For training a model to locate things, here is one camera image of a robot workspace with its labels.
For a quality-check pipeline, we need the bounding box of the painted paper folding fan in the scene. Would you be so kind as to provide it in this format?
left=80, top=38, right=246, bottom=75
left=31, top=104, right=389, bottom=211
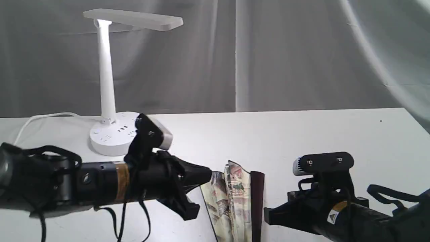
left=200, top=161, right=265, bottom=242

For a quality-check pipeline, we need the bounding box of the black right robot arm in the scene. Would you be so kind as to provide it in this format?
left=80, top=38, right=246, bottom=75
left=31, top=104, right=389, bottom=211
left=264, top=185, right=429, bottom=242

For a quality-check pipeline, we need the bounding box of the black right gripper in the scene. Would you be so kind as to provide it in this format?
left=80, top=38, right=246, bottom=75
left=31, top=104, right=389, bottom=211
left=264, top=189, right=370, bottom=236

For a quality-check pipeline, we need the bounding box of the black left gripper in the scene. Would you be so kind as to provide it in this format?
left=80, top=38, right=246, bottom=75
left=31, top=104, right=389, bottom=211
left=129, top=151, right=212, bottom=221

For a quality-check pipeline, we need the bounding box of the white desk lamp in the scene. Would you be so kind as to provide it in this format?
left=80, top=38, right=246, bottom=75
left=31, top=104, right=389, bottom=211
left=83, top=9, right=184, bottom=156

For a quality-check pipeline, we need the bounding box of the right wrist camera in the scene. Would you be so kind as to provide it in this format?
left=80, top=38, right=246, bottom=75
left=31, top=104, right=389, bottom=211
left=292, top=152, right=355, bottom=196

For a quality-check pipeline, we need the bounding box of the white lamp power cord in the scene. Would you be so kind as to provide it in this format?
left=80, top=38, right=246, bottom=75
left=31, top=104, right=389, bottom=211
left=13, top=112, right=101, bottom=146

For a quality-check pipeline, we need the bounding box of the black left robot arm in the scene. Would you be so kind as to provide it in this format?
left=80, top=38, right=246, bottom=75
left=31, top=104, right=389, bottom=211
left=1, top=143, right=212, bottom=220

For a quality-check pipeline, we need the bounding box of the grey backdrop curtain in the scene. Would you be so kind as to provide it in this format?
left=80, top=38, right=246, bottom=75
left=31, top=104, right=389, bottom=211
left=1, top=0, right=429, bottom=131

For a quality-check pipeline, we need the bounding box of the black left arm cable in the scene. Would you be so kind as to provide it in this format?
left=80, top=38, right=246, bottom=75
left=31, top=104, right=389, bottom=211
left=20, top=145, right=152, bottom=242

